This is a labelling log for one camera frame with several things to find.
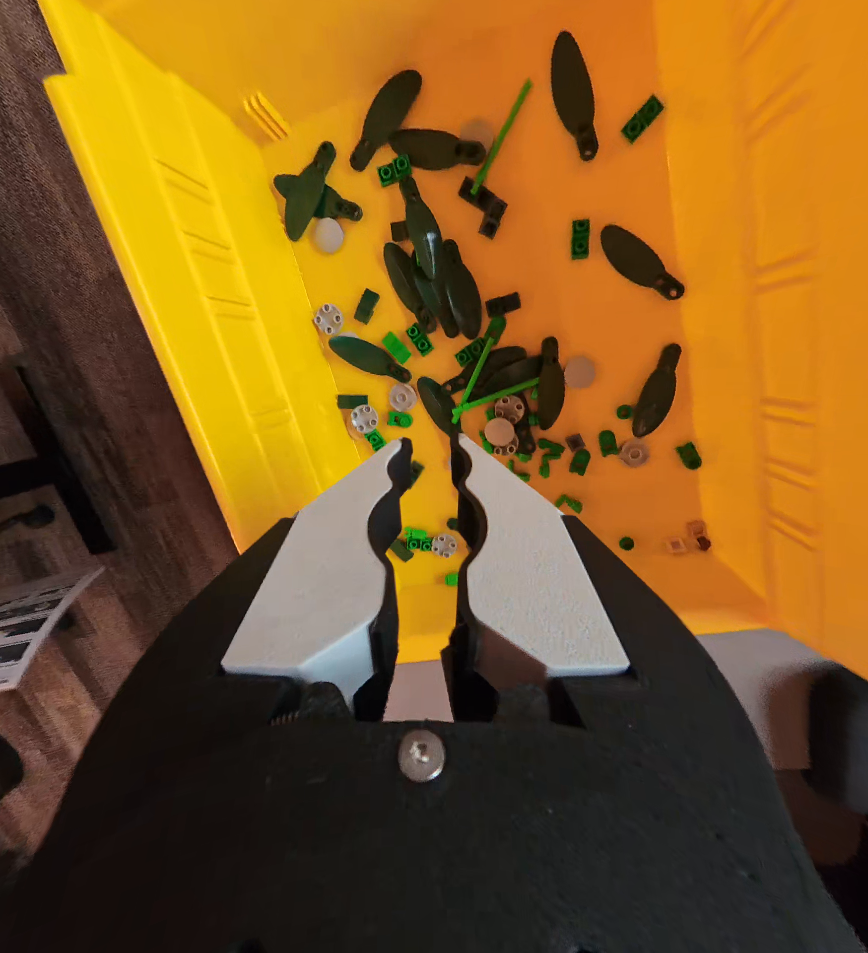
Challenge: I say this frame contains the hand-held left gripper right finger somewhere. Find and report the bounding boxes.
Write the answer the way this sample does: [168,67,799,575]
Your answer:
[440,432,632,722]

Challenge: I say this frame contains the printed leaflet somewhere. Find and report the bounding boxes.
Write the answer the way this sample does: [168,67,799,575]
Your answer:
[0,566,105,701]

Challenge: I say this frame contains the black metal leg frame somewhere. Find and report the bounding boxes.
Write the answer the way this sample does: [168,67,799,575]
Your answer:
[0,363,116,558]

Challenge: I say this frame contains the yellow plastic bin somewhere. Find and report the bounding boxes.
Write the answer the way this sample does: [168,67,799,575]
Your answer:
[35,0,868,693]

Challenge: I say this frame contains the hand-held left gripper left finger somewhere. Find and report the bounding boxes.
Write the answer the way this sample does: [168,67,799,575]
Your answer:
[220,438,414,722]

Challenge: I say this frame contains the scattered grey round brick pieces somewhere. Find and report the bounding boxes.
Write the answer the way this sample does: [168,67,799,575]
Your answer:
[311,118,652,559]

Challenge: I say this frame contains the thin green brick bar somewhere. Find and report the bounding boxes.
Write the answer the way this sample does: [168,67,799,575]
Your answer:
[469,78,534,196]
[455,337,496,407]
[451,378,541,424]

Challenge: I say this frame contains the black angled brick plate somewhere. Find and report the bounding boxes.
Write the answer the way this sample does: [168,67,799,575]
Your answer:
[458,176,509,241]

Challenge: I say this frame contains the scattered small green brick pieces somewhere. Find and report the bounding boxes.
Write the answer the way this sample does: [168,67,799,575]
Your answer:
[337,93,703,589]

